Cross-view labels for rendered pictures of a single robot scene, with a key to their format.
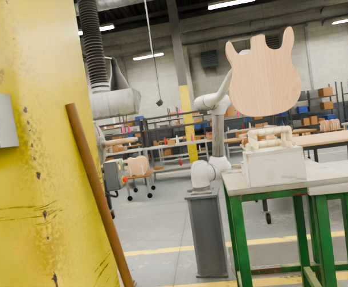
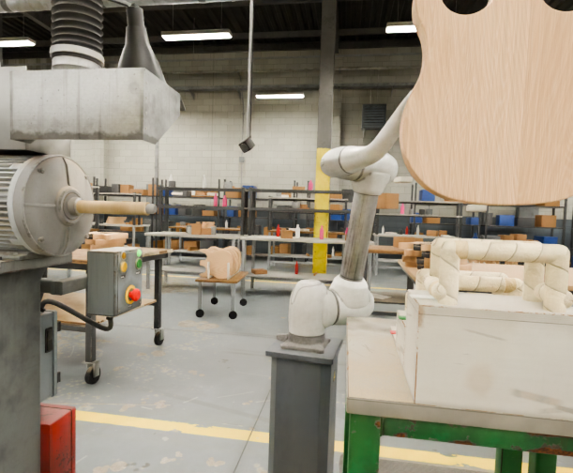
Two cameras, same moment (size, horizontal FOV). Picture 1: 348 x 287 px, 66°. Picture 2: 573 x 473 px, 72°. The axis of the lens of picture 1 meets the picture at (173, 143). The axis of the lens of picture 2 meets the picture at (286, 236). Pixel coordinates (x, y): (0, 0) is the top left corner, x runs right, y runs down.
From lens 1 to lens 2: 0.68 m
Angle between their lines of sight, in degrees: 2
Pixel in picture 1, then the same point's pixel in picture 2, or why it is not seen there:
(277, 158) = (509, 336)
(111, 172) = (101, 275)
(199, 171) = (305, 303)
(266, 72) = (522, 75)
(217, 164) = (347, 296)
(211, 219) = (312, 407)
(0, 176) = not seen: outside the picture
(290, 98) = not seen: outside the picture
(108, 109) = (76, 115)
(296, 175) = (560, 398)
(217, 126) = (361, 217)
